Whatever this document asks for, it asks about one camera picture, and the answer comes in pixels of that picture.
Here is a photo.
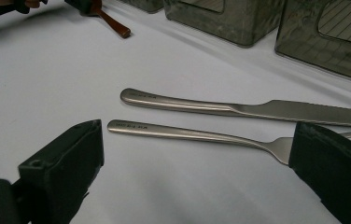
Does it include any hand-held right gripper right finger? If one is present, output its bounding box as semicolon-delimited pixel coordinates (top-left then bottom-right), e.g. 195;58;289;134
288;120;351;224

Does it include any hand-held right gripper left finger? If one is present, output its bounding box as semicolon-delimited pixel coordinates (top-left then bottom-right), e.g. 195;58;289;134
17;119;105;224

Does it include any brown wooden spoon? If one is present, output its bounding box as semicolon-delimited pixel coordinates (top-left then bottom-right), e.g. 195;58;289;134
90;0;133;40

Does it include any translucent grey plastic bin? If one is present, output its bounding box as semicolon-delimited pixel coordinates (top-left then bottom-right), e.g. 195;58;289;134
118;0;166;14
162;0;287;49
274;0;351;87

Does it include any steel table knife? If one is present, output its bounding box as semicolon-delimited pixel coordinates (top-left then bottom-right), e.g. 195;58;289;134
119;87;351;129

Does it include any steel fork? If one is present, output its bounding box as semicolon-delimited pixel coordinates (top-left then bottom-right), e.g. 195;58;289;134
106;119;351;166

